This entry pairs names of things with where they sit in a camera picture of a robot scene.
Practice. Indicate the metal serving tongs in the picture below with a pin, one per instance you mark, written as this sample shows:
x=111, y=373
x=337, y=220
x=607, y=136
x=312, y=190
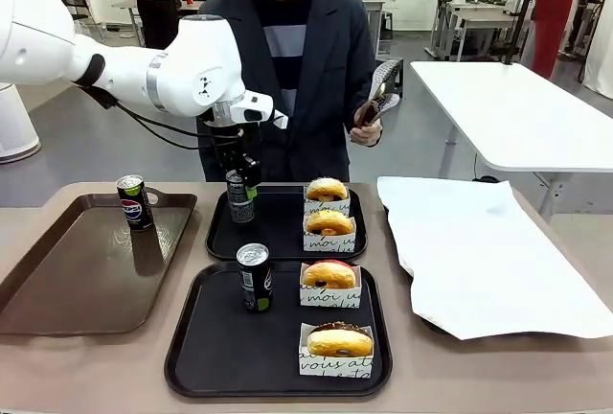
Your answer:
x=387, y=76

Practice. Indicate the white rectangular table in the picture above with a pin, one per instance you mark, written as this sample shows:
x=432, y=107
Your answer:
x=527, y=112

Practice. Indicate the brown plastic serving tray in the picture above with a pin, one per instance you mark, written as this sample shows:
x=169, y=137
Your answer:
x=96, y=289

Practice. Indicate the background wooden work table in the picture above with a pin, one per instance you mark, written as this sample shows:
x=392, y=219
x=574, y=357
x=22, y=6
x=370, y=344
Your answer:
x=129, y=3

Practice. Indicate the person in red apron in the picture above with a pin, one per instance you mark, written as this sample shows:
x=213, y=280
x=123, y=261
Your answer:
x=553, y=2

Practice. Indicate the grey background workbench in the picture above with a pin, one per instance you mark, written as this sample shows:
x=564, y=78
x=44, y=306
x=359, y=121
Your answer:
x=479, y=18

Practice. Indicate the person's left hand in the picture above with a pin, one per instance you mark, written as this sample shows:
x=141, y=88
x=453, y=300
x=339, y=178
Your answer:
x=366, y=135

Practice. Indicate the person in dark blazer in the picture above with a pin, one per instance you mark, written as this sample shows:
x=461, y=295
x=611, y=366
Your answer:
x=325, y=50

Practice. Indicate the large black square tray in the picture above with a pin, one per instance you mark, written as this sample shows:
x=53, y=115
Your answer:
x=215, y=337

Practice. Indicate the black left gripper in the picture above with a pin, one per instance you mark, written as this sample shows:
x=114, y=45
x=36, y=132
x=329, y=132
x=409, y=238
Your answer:
x=229, y=150

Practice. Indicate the black vertical stand pole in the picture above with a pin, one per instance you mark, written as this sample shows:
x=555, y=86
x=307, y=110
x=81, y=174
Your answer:
x=524, y=6

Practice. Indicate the black tray under paper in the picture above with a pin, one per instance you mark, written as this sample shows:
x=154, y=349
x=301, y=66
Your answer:
x=440, y=327

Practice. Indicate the white paper sheet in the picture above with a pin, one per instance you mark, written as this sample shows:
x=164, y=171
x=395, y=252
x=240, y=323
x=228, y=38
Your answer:
x=479, y=251

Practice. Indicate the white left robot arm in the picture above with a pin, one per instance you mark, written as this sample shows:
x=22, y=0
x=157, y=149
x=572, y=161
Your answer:
x=201, y=64

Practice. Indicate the chocolate donut in paper box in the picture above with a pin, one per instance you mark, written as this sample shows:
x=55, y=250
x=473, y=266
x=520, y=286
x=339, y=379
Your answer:
x=335, y=367

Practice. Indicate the black green soda can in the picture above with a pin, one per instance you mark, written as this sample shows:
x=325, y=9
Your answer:
x=238, y=208
x=256, y=284

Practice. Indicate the small black square tray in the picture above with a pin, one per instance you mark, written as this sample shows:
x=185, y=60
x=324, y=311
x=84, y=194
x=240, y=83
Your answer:
x=278, y=241

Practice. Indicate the black Pepsi soda can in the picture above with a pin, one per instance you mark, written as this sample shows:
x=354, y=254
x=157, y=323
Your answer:
x=135, y=208

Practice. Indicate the person's left forearm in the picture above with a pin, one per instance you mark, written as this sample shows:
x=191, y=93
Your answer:
x=355, y=100

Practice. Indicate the chocolate nut topped donut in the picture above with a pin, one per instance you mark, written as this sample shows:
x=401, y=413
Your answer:
x=337, y=341

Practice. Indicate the yellow frosted donut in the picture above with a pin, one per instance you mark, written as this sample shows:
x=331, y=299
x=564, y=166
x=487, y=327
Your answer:
x=328, y=207

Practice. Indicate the background robot bench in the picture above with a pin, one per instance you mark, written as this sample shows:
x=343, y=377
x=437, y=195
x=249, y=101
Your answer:
x=378, y=16

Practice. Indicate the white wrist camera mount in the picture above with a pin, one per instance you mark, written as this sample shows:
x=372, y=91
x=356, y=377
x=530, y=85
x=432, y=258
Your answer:
x=249, y=109

